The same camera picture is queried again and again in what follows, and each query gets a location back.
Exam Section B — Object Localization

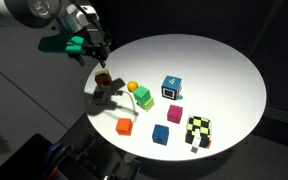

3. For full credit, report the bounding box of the yellow orange ball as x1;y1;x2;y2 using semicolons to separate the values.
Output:
126;80;139;93

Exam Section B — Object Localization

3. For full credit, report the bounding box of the magenta toy block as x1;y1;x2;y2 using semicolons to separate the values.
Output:
166;104;184;125

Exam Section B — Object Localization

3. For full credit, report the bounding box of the lime green toy block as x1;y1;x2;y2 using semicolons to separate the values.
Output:
136;97;155;112

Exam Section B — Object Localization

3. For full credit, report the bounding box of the orange toy block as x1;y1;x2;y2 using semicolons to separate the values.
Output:
115;117;134;137

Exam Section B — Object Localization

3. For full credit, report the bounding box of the black lime checkered soft cube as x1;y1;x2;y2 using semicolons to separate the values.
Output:
184;115;213;154

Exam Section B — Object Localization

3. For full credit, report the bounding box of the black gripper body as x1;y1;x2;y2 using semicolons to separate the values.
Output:
83;19;114;55

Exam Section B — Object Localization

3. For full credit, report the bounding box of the red orange soft number cube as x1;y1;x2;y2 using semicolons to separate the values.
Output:
94;69;113;88

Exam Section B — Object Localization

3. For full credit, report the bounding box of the blue soft number cube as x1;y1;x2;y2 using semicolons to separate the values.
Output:
160;75;184;101

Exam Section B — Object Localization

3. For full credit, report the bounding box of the blue toy block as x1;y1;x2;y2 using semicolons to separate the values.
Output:
151;123;170;146

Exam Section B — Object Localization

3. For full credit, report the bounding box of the black metal fixture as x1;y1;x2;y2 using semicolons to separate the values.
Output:
67;133;142;180

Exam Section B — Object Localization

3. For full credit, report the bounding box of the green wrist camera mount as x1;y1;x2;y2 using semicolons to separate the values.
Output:
38;34;87;56

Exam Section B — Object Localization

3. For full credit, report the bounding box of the blue orange bar clamp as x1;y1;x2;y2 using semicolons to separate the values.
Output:
40;139;73;180

